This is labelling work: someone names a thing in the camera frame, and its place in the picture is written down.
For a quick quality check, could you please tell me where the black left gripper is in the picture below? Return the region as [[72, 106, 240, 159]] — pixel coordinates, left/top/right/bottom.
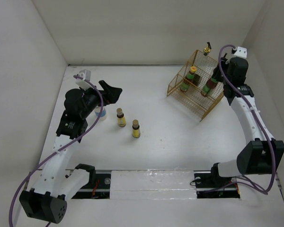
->
[[80, 80, 122, 119]]

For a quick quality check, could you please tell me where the red sauce bottle green label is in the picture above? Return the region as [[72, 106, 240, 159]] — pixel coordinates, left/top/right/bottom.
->
[[201, 77, 218, 96]]

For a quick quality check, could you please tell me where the short glass cruet gold spout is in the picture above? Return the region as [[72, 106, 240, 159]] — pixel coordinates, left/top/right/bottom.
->
[[191, 42, 213, 87]]

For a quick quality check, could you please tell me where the red sauce bottle yellow cap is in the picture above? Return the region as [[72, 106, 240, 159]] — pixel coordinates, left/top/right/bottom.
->
[[180, 66, 197, 92]]

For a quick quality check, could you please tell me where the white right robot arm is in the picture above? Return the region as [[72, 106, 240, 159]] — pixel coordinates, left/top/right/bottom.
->
[[209, 56, 284, 194]]

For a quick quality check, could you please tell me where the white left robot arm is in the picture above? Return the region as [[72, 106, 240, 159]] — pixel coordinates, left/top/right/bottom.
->
[[19, 80, 123, 224]]

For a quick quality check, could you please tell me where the white bottle blue label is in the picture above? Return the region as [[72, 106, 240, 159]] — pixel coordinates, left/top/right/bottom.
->
[[94, 106, 107, 121]]

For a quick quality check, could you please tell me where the small brown bottle yellow label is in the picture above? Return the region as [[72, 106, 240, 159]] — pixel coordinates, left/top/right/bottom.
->
[[116, 108, 126, 127]]

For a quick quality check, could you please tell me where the small brown bottle cork cap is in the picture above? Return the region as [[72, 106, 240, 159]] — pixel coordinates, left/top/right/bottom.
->
[[132, 119, 141, 138]]

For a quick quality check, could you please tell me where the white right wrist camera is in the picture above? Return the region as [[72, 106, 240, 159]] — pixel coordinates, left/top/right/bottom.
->
[[231, 46, 248, 59]]

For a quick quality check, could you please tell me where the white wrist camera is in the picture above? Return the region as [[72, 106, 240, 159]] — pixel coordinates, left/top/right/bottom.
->
[[76, 70, 91, 90], [231, 46, 248, 59]]

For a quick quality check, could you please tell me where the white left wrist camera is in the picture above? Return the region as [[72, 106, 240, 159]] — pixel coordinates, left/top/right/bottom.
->
[[76, 70, 91, 90]]

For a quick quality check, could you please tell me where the gold wire basket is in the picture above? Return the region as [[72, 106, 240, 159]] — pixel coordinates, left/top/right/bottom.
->
[[167, 50, 224, 121]]

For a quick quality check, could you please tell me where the black mounting rail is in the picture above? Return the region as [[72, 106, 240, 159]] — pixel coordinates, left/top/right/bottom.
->
[[26, 169, 242, 201]]

